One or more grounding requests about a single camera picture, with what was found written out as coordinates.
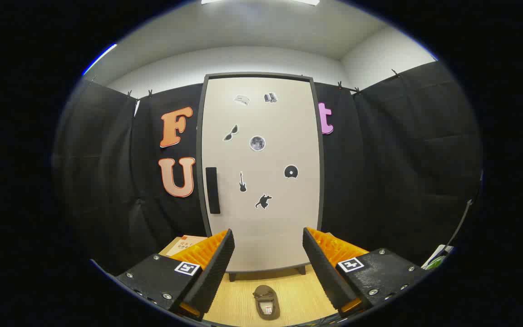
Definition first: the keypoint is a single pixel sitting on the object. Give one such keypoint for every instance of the dark grey shoe cabinet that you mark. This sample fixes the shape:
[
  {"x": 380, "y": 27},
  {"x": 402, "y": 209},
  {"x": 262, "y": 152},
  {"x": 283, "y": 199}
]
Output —
[{"x": 199, "y": 150}]

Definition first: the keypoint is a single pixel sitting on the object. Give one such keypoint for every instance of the brown fuzzy shoe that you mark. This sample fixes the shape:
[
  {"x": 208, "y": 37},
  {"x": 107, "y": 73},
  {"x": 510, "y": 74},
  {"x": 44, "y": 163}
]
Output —
[{"x": 263, "y": 290}]

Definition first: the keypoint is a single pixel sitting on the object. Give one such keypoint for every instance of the white sheet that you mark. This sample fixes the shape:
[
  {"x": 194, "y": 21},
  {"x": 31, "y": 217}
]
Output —
[{"x": 441, "y": 250}]

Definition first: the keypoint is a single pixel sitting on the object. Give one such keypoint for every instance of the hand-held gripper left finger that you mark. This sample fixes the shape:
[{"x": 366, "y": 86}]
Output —
[{"x": 211, "y": 281}]

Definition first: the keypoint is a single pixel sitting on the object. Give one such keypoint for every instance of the black backdrop cloth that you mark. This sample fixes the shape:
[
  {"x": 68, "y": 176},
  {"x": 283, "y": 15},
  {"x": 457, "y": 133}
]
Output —
[{"x": 379, "y": 159}]

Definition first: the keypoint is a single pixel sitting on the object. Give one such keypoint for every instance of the beige orange cover book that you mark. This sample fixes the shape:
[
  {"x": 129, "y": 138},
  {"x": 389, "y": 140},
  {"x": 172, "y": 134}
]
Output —
[{"x": 184, "y": 245}]

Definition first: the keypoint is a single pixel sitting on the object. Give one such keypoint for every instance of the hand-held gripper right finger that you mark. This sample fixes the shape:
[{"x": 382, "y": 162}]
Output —
[{"x": 329, "y": 281}]

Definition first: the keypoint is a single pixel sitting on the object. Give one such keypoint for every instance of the green round object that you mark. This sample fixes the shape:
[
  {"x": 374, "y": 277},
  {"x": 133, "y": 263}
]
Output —
[{"x": 434, "y": 263}]

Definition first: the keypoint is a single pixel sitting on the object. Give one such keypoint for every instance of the beige shoe cabinet door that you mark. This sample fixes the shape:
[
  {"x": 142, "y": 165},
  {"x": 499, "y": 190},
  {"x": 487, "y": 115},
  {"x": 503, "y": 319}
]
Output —
[{"x": 261, "y": 118}]

